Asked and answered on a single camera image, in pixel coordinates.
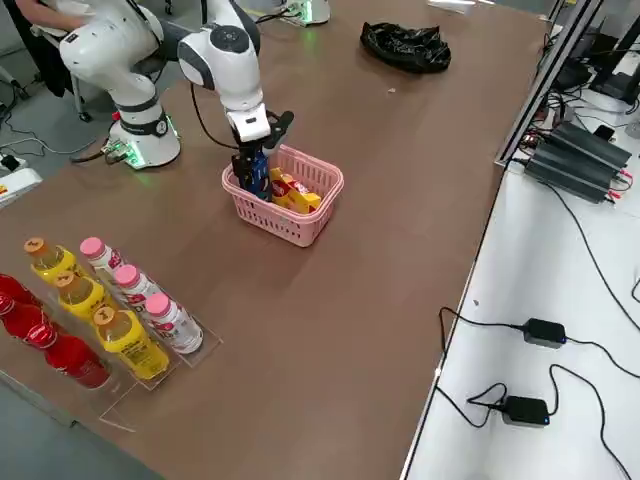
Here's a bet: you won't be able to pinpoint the clear acrylic bottle stand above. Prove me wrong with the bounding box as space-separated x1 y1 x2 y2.
0 249 225 434

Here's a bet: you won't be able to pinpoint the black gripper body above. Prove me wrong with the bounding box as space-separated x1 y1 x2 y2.
237 135 275 160

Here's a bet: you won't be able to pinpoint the blue snack box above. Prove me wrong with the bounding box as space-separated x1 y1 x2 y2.
248 151 275 204

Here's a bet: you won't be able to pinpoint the pink cap white bottle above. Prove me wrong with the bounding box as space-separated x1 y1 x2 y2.
113 264 162 314
79 236 127 284
143 292 205 356

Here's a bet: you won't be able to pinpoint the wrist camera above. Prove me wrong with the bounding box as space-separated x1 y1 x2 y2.
263 109 296 151

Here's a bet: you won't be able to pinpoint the long yellow snack box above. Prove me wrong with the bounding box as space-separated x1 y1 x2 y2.
268 167 323 217

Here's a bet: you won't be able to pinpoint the yellow drink bottle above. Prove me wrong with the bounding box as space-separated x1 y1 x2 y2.
91 306 171 380
23 236 84 284
52 270 115 324

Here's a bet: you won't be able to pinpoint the office chair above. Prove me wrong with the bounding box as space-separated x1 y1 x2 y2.
0 22 96 124

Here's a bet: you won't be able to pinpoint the black plastic bag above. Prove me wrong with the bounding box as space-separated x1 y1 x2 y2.
360 20 453 76

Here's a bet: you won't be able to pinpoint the black adaptor cable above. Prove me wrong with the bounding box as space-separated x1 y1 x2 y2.
433 363 632 480
437 305 640 379

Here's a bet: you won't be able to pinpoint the person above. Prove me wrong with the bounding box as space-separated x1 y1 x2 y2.
13 0 190 76

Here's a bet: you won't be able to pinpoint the aluminium frame post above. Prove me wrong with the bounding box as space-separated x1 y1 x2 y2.
493 0 604 167

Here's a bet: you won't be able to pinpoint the black power supply unit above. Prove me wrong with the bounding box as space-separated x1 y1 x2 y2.
523 144 619 204
552 122 633 171

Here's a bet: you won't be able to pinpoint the black power adaptor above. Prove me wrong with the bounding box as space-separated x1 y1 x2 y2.
501 395 551 428
523 317 568 350

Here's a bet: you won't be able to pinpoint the white control box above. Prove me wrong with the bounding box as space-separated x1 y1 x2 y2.
0 166 44 210

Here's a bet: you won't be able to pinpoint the black base cables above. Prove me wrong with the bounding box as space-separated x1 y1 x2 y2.
68 134 132 165
243 0 301 26

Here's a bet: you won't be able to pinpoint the red drink bottle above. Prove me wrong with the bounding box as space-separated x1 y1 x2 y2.
23 321 112 391
0 273 32 304
0 293 51 335

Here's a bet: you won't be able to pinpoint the pink plastic basket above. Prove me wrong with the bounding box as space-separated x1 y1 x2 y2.
221 144 346 249

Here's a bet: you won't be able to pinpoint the black monitor with stand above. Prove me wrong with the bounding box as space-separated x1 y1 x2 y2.
587 0 640 114

